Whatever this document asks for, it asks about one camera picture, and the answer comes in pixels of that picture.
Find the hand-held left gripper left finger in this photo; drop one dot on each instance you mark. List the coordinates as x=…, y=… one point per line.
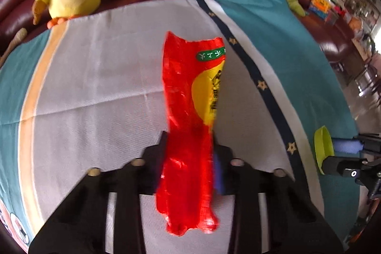
x=154, y=161

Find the dark red leather sofa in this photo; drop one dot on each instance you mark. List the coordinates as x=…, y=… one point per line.
x=336, y=33

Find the colourful toy boxes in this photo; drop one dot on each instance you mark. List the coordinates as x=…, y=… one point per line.
x=320, y=4

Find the beige deer plush toy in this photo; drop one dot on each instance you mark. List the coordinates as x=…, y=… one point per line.
x=19, y=35

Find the red snack wrapper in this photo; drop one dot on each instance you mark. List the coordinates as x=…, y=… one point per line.
x=184, y=152

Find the green and white plastic cup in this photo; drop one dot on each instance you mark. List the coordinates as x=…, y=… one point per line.
x=323, y=147

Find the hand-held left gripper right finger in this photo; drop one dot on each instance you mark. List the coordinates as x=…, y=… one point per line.
x=219, y=179

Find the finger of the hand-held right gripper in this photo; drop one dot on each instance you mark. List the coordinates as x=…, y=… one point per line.
x=346, y=146
x=342, y=166

